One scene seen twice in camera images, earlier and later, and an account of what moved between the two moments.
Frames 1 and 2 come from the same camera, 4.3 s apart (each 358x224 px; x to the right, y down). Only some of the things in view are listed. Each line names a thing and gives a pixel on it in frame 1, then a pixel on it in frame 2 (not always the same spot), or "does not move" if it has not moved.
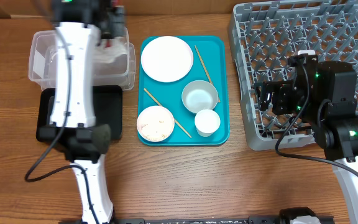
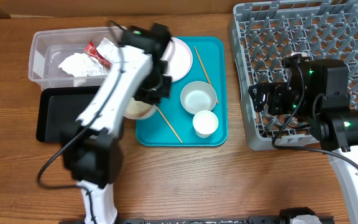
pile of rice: x=155 y=127 → x=137 y=108
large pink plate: x=167 y=59 does not move
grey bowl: x=199 y=95 does not move
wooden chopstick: x=175 y=120 → x=169 y=125
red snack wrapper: x=108 y=43 → x=91 y=50
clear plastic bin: x=43 y=70 does not move
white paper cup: x=207 y=121 does not move
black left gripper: x=115 y=14 → x=155 y=98
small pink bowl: x=155 y=124 → x=137 y=109
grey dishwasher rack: x=265 y=35 does not move
